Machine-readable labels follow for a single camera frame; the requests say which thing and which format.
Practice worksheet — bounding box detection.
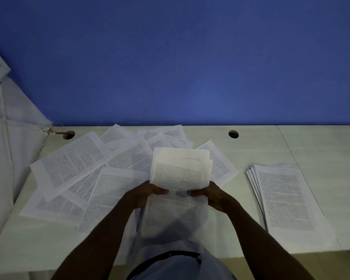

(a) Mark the person's right hand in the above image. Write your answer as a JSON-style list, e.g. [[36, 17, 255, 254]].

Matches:
[[187, 180, 238, 213]]

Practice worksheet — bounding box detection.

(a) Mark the person's left hand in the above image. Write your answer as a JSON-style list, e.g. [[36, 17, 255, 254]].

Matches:
[[124, 181, 169, 209]]

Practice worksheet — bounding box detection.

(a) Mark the printed paper bundle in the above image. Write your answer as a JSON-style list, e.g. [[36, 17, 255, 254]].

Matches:
[[140, 147, 214, 240]]

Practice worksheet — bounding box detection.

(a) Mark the neat stack of printed sheets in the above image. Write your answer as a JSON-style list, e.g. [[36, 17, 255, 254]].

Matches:
[[245, 163, 340, 253]]

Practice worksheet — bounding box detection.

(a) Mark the spread of printed papers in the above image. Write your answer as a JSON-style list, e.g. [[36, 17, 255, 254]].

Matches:
[[19, 124, 240, 234]]

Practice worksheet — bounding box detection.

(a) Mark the person's left forearm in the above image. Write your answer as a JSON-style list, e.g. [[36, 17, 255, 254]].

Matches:
[[51, 198, 140, 280]]

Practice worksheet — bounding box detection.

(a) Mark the person's right forearm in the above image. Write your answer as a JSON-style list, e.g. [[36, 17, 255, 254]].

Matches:
[[226, 201, 315, 280]]

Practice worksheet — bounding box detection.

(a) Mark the white shirt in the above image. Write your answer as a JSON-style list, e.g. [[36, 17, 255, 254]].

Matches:
[[125, 239, 237, 280]]

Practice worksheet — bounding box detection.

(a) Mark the black strap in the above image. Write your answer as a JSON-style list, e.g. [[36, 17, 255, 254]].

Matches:
[[128, 250, 202, 280]]

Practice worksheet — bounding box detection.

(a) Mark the white cable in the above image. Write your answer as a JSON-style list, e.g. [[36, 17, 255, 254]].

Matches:
[[0, 83, 17, 201]]

